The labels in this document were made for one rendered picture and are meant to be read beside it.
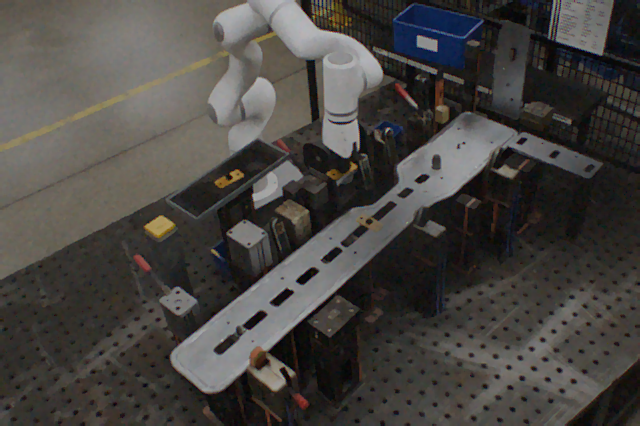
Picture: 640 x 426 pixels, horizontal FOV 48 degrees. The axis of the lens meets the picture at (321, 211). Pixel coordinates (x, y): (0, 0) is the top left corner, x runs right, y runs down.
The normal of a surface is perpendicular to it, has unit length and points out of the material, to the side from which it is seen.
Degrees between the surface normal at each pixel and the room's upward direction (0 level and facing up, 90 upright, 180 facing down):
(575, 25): 90
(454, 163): 0
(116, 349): 0
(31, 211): 0
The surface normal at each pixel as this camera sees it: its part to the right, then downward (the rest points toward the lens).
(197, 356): -0.07, -0.74
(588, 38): -0.67, 0.53
